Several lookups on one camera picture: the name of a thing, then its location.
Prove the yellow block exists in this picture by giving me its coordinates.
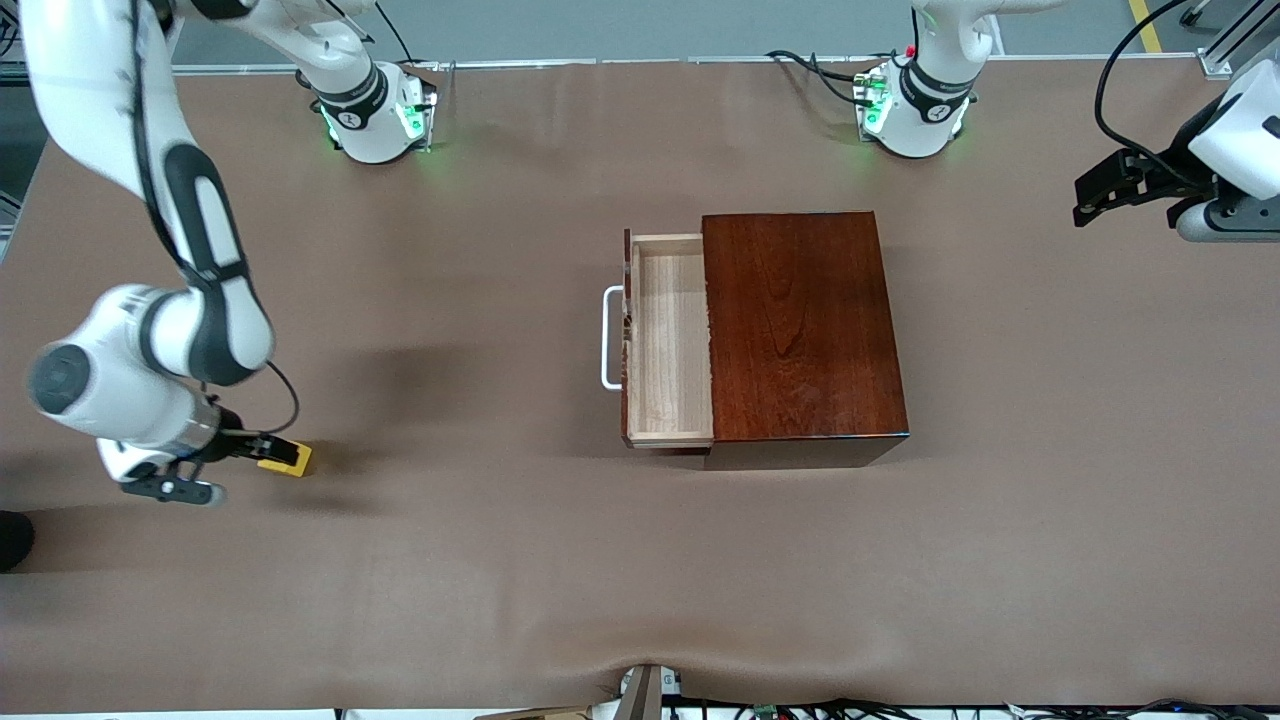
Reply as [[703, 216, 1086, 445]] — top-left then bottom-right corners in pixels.
[[257, 441, 314, 479]]

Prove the black left arm base cable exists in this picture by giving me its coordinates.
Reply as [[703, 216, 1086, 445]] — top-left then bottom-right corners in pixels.
[[765, 48, 886, 109]]

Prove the light wood drawer white handle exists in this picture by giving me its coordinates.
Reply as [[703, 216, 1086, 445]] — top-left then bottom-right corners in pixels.
[[600, 229, 717, 449]]

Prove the aluminium frame post with bracket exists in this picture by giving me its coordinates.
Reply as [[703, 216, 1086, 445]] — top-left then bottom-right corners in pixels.
[[1198, 0, 1280, 79]]

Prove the black right arm base cable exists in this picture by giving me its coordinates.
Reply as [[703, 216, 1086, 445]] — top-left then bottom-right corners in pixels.
[[374, 0, 421, 66]]

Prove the black rounded object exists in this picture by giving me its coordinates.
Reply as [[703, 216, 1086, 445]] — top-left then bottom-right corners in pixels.
[[0, 510, 37, 574]]

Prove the brown table cover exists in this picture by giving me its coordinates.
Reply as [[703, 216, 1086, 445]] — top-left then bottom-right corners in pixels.
[[0, 55, 1280, 713]]

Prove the black arm base cable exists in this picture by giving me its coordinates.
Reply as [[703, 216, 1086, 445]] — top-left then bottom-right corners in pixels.
[[765, 48, 886, 109], [374, 0, 421, 66]]

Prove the dark brown wooden cabinet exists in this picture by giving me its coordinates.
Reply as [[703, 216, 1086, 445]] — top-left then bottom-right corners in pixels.
[[700, 210, 912, 472]]

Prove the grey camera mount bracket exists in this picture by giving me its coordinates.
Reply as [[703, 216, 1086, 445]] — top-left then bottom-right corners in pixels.
[[610, 664, 683, 720]]

